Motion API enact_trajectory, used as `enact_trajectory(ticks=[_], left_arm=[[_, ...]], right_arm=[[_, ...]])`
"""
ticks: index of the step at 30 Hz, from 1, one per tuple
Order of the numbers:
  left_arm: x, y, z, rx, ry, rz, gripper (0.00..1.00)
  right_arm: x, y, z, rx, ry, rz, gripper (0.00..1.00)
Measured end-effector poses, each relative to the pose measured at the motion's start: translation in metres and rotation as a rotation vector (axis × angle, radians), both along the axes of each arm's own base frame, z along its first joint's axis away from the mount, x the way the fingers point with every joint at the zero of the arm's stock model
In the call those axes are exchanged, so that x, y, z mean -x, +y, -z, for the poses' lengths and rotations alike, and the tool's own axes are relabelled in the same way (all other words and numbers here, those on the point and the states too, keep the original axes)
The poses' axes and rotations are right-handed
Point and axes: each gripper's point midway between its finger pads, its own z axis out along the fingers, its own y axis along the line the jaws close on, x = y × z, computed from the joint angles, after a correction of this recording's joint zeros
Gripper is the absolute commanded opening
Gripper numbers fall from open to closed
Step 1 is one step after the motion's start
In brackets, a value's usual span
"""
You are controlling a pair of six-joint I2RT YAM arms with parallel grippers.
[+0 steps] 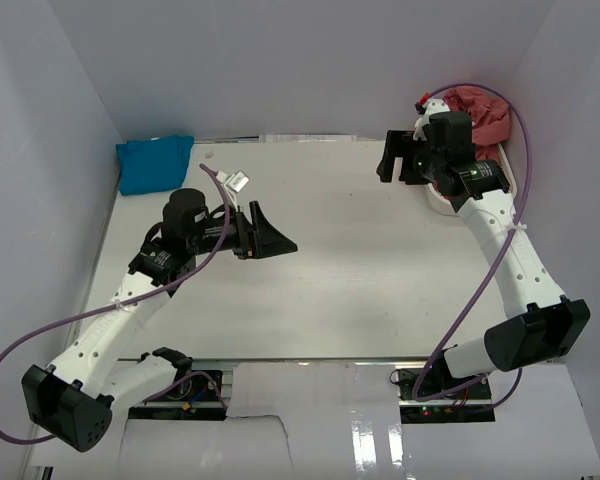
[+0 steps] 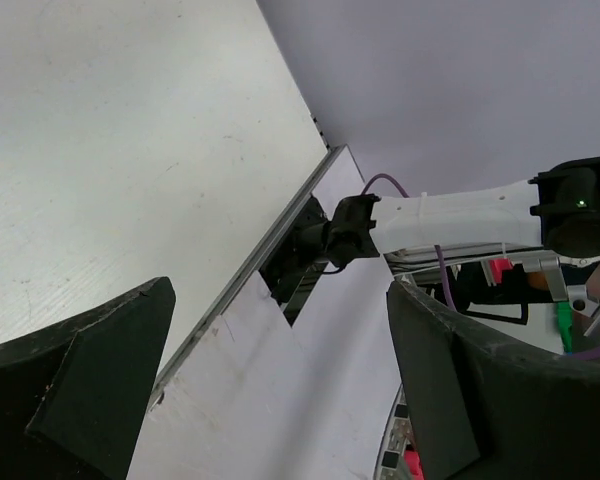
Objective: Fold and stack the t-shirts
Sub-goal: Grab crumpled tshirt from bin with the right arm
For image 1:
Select pink t-shirt in basket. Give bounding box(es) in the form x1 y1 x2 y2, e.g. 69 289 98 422
444 86 511 147

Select white plastic laundry basket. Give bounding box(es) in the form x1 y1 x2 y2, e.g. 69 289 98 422
425 143 517 216

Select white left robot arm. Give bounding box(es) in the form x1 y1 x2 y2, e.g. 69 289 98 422
22 188 298 452

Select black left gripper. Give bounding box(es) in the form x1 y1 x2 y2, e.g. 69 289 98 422
189 201 297 260

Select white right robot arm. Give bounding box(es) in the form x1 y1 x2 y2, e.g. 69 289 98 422
377 112 590 399

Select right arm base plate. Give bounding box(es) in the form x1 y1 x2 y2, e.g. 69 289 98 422
389 368 496 425

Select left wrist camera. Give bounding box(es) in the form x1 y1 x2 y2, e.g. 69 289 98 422
217 170 250 194

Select folded blue t-shirt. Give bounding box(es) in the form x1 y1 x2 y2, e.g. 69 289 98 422
116 135 195 196

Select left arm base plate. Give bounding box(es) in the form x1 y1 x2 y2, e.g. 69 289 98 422
128 376 226 421

